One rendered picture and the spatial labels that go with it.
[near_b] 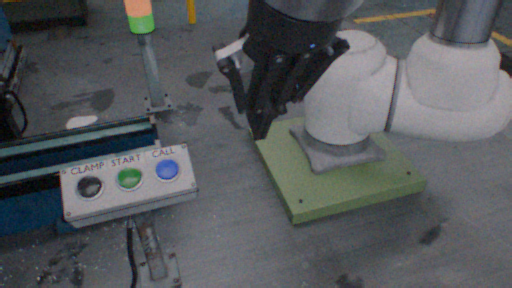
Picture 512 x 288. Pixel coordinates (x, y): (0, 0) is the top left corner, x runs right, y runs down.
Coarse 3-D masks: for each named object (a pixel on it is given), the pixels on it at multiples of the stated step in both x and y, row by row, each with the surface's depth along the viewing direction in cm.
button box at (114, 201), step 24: (72, 168) 50; (96, 168) 50; (120, 168) 51; (144, 168) 51; (192, 168) 52; (72, 192) 49; (120, 192) 50; (144, 192) 50; (168, 192) 51; (192, 192) 52; (72, 216) 47; (96, 216) 50; (120, 216) 53
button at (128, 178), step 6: (126, 168) 50; (132, 168) 50; (120, 174) 50; (126, 174) 50; (132, 174) 50; (138, 174) 50; (120, 180) 50; (126, 180) 50; (132, 180) 50; (138, 180) 50; (126, 186) 49; (132, 186) 50
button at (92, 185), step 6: (84, 180) 49; (90, 180) 49; (96, 180) 49; (78, 186) 48; (84, 186) 48; (90, 186) 49; (96, 186) 49; (78, 192) 48; (84, 192) 48; (90, 192) 48; (96, 192) 49
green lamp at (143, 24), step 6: (132, 18) 92; (138, 18) 92; (144, 18) 92; (150, 18) 94; (132, 24) 93; (138, 24) 93; (144, 24) 93; (150, 24) 94; (132, 30) 94; (138, 30) 94; (144, 30) 94; (150, 30) 95
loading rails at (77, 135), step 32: (96, 128) 82; (128, 128) 83; (0, 160) 76; (32, 160) 79; (64, 160) 81; (96, 160) 75; (0, 192) 69; (32, 192) 71; (0, 224) 73; (32, 224) 76; (64, 224) 75
